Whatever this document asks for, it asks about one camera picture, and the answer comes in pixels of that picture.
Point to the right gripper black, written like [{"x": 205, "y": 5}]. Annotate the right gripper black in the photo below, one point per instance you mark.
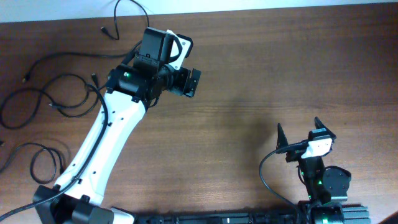
[{"x": 281, "y": 139}]

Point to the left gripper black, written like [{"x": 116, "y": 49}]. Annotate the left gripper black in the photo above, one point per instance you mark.
[{"x": 179, "y": 88}]

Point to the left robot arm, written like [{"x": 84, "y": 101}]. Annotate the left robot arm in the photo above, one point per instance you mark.
[{"x": 132, "y": 87}]

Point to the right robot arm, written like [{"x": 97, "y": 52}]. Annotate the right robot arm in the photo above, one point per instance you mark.
[{"x": 326, "y": 186}]

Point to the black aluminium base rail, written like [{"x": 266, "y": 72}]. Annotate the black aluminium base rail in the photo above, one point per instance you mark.
[{"x": 248, "y": 217}]

